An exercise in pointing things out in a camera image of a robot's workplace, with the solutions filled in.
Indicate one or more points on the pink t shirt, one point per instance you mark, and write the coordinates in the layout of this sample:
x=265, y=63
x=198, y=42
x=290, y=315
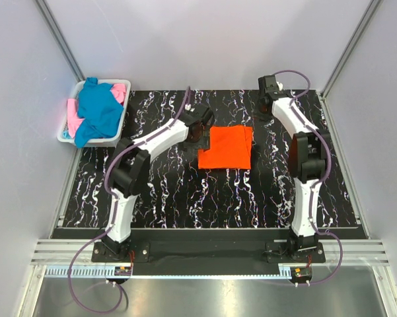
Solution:
x=119, y=92

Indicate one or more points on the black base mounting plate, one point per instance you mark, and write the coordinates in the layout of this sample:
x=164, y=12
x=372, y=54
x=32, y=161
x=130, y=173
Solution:
x=209, y=252

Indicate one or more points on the orange t shirt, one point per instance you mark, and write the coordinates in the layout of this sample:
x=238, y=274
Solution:
x=230, y=148

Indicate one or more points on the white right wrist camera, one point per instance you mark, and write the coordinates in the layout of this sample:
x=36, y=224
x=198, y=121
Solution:
x=279, y=86

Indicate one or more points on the light blue garment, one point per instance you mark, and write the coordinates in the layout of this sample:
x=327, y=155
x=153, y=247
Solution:
x=66, y=134

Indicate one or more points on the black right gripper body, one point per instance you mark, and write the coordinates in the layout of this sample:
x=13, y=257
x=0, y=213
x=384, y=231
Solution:
x=262, y=113

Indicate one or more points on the white plastic laundry basket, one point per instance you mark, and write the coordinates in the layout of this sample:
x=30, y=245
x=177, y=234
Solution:
x=111, y=142

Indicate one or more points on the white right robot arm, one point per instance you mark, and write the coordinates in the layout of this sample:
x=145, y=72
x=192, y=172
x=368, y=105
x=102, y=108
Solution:
x=309, y=163

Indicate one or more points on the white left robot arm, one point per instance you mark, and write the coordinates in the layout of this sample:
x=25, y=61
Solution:
x=128, y=173

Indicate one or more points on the blue t shirt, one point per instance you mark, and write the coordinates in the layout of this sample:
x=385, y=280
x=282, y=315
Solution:
x=99, y=109

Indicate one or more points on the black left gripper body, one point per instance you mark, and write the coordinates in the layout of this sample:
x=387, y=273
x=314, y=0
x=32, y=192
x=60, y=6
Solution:
x=203, y=129

